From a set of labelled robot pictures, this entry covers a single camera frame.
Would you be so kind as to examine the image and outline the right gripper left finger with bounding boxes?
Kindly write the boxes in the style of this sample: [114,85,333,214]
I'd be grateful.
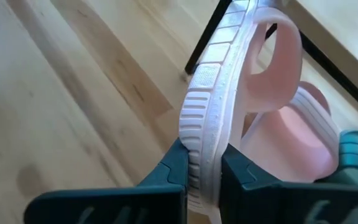
[23,138,190,224]

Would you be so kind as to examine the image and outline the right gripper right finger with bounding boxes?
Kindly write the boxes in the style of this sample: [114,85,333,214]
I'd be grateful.
[220,142,358,224]

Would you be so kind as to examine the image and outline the pink rubber slide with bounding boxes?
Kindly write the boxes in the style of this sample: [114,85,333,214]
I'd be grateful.
[178,0,304,224]
[240,80,341,184]

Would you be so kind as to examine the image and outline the wooden shelf with black frame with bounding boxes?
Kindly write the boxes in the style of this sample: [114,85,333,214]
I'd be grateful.
[184,0,358,121]

